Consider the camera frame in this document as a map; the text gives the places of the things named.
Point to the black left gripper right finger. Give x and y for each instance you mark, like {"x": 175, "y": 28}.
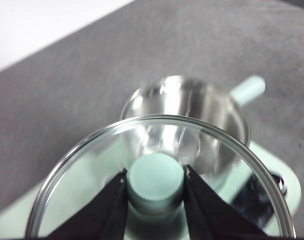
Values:
{"x": 212, "y": 210}

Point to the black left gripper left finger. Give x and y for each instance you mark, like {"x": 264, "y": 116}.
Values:
{"x": 99, "y": 212}

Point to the glass lid with green knob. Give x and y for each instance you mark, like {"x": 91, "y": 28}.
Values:
{"x": 154, "y": 180}

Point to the black control panel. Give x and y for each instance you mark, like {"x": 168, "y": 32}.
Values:
{"x": 254, "y": 197}

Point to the silver control knob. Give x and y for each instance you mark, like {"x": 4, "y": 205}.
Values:
{"x": 279, "y": 183}

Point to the mint green breakfast machine base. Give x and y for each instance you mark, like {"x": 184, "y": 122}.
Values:
{"x": 279, "y": 165}

